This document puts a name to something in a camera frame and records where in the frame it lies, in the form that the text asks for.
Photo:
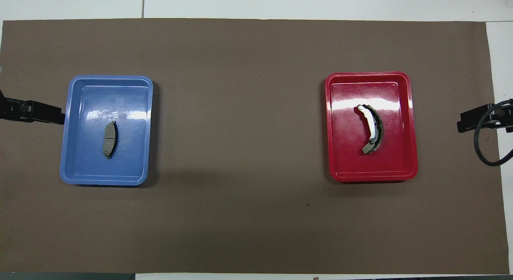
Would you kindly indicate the grey brake pad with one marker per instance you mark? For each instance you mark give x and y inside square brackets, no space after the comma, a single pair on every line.
[110,139]

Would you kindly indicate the curved brake shoe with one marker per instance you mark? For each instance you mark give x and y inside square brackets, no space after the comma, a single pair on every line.
[372,129]

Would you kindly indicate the blue plastic tray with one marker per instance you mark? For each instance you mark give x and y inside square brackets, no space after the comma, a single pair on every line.
[88,163]

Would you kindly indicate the red plastic tray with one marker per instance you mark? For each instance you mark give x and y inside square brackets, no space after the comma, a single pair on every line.
[348,159]

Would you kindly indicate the brown table mat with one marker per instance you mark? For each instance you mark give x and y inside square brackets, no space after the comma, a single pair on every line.
[240,151]

